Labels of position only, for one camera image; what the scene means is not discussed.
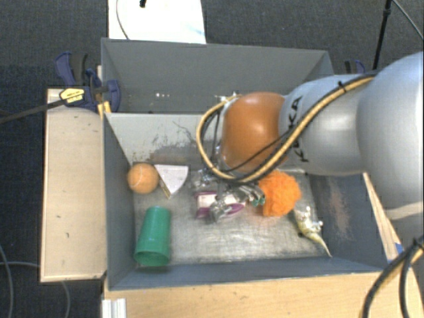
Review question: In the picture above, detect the orange fluffy ball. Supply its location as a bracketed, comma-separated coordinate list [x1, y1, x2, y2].
[257, 170, 303, 218]

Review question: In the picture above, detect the pale toy lizard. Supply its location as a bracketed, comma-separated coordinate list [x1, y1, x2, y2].
[292, 206, 333, 258]

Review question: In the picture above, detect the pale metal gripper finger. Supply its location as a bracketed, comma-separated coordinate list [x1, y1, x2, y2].
[208, 200, 233, 224]
[193, 170, 218, 191]

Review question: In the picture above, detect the grey metal bin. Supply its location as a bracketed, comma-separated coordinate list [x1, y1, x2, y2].
[100, 37, 389, 292]

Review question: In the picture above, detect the purple and white packet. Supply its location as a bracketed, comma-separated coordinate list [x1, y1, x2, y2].
[193, 190, 248, 220]

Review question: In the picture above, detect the green plastic cup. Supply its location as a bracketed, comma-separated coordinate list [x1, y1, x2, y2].
[132, 205, 172, 268]

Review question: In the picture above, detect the white wedge block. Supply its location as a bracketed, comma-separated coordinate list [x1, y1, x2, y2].
[153, 164, 190, 200]

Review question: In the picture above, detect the pale wood board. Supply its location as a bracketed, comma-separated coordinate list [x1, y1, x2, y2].
[39, 87, 109, 283]

